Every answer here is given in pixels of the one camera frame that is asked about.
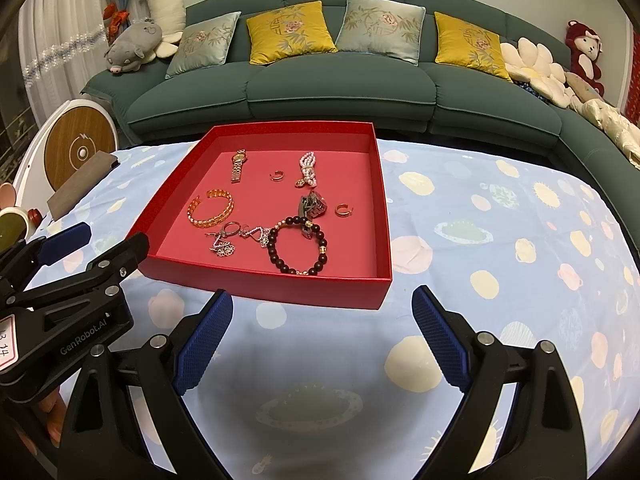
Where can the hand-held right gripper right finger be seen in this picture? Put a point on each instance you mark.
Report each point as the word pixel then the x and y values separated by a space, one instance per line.
pixel 440 340

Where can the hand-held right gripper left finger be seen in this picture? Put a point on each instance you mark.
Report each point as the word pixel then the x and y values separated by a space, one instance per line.
pixel 205 340

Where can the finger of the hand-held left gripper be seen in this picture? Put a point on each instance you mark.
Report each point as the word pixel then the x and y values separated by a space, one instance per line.
pixel 65 242
pixel 125 255

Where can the silver flower drop earring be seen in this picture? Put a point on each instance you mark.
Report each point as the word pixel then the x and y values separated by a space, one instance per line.
pixel 224 247

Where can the silver hook earring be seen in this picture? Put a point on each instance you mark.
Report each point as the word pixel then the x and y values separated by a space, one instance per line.
pixel 256 234

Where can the red cardboard box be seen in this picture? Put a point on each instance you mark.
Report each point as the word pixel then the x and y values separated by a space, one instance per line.
pixel 350 240

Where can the gold hoop earring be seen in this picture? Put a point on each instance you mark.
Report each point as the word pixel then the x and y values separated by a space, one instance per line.
pixel 273 176
pixel 338 211

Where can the dark metal watch band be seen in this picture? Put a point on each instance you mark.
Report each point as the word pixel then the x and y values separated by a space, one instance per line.
pixel 311 205

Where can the small red container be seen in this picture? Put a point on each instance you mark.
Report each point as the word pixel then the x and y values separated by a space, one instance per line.
pixel 34 216

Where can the brown cardboard box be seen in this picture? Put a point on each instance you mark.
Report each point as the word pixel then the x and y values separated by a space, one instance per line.
pixel 82 185

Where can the pink cup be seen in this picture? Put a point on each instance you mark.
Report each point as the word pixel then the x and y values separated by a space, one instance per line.
pixel 6 195

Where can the blue planet print tablecloth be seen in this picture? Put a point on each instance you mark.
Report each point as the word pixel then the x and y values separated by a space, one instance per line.
pixel 475 270

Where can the round white wood-faced appliance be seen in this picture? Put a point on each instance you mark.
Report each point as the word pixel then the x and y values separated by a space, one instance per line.
pixel 75 135

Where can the dark cabinet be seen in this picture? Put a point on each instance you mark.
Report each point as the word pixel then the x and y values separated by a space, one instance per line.
pixel 17 135

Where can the gold wristwatch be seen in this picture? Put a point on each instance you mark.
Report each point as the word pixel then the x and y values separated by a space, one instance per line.
pixel 239 166

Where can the grey pig plush toy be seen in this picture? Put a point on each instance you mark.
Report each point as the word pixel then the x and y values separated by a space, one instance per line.
pixel 135 45

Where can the white curtain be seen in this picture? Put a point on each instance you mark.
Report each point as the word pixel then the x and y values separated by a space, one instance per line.
pixel 65 20

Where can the sage embroidered cushion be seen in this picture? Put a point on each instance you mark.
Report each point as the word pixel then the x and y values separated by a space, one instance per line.
pixel 205 42

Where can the red knot ornament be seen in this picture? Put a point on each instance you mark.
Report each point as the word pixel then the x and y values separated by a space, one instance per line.
pixel 115 17

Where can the white plush toy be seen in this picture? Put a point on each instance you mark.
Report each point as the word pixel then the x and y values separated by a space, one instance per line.
pixel 162 0

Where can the dark patterned cloth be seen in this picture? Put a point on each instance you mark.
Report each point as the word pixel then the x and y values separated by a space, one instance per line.
pixel 530 91

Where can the green sofa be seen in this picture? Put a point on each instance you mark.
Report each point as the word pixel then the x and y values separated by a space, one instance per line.
pixel 340 90

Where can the cream quilted blanket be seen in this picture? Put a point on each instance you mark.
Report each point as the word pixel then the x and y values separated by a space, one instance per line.
pixel 612 125

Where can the yellow embroidered cushion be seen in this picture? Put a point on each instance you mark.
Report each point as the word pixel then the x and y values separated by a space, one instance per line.
pixel 467 45
pixel 290 32

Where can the white flower-shaped cushion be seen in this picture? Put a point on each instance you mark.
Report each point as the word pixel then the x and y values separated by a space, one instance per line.
pixel 522 57
pixel 555 85

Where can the beige pillow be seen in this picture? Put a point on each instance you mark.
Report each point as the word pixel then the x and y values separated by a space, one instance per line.
pixel 582 90

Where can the pale blue embroidered cushion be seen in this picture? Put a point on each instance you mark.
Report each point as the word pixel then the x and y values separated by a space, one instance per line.
pixel 382 27

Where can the red monkey plush toy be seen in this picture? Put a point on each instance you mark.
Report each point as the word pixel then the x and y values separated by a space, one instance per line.
pixel 585 55

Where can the red patterned hanging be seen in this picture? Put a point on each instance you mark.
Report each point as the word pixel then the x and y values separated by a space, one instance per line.
pixel 634 75

